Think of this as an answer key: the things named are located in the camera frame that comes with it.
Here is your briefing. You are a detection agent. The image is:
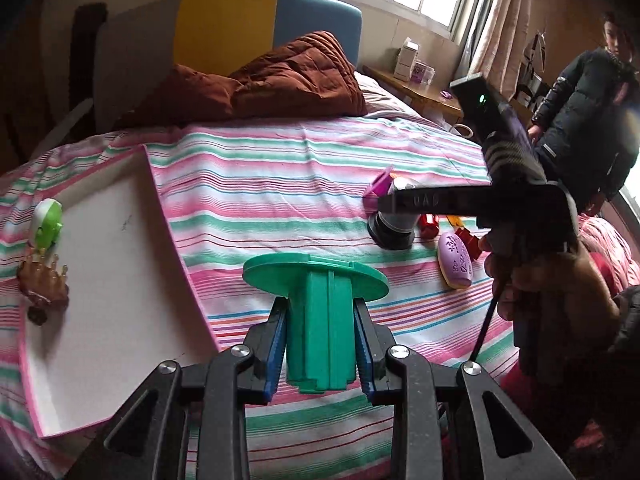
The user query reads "purple plastic cup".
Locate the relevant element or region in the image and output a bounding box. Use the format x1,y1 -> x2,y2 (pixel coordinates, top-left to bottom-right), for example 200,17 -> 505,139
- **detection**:
364,166 -> 401,200

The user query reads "grey yellow blue headboard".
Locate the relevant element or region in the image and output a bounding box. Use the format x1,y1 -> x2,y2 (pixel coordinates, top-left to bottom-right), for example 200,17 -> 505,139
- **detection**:
95,0 -> 363,133

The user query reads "green and white round toy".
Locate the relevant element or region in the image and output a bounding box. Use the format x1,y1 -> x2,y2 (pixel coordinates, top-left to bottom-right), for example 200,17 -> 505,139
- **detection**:
29,198 -> 65,251

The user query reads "red block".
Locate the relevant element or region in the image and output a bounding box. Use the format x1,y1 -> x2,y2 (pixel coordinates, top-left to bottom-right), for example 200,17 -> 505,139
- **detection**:
454,227 -> 483,261

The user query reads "beige curtain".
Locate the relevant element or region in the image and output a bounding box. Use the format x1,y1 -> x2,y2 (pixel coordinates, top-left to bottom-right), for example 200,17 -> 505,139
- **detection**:
470,0 -> 536,101

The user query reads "white box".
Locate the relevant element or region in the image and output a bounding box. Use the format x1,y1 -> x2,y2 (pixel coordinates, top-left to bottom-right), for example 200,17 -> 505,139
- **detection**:
393,37 -> 420,82

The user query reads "green plastic spool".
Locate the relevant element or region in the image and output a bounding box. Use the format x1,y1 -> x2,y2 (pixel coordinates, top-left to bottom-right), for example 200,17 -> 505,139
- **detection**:
243,254 -> 390,395

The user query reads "purple oval case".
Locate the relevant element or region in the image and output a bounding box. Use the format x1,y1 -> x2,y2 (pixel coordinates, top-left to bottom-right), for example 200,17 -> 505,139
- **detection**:
437,231 -> 473,291

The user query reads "striped bed sheet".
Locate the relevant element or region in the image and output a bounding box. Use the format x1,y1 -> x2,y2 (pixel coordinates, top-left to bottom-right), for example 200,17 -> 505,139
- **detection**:
0,110 -> 546,480

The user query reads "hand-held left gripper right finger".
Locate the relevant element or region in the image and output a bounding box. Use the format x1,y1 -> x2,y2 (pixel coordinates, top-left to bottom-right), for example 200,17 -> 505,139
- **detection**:
351,297 -> 576,480

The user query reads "purple packet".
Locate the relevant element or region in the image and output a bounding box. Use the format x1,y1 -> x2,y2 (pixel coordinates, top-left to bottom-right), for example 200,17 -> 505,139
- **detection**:
410,60 -> 436,86

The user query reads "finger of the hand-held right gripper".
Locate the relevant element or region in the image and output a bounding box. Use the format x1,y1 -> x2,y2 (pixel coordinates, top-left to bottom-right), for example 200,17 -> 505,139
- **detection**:
376,184 -> 481,217

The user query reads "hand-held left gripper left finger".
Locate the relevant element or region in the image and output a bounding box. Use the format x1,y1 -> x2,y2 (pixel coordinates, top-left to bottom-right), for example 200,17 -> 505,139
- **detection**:
62,296 -> 291,480

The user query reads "white tray with pink rim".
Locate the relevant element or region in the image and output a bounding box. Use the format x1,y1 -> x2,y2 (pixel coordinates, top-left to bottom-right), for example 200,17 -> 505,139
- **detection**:
19,144 -> 221,441

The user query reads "person's right hand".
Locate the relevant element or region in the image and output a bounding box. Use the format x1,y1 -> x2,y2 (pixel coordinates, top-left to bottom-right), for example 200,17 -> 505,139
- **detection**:
477,235 -> 621,376

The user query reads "wooden nightstand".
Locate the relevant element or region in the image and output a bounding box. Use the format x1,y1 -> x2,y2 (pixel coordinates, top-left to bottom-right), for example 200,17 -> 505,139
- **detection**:
362,65 -> 466,121

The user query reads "black and grey cylinder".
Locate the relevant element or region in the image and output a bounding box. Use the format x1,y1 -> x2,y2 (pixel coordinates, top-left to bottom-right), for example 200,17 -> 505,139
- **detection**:
367,177 -> 416,251

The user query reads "cluttered wooden shelf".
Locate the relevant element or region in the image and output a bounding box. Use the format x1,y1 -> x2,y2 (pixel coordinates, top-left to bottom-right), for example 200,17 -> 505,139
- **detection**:
515,30 -> 551,111

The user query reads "white plastic bar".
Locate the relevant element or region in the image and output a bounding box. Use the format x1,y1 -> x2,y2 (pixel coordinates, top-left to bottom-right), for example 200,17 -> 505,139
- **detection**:
30,97 -> 96,156

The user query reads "wooden wardrobe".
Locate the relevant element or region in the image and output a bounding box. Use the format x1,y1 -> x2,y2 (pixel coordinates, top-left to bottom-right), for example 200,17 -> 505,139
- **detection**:
0,0 -> 81,171

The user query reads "brown quilt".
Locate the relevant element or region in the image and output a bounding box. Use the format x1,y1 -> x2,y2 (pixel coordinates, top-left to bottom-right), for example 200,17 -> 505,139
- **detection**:
112,31 -> 368,128

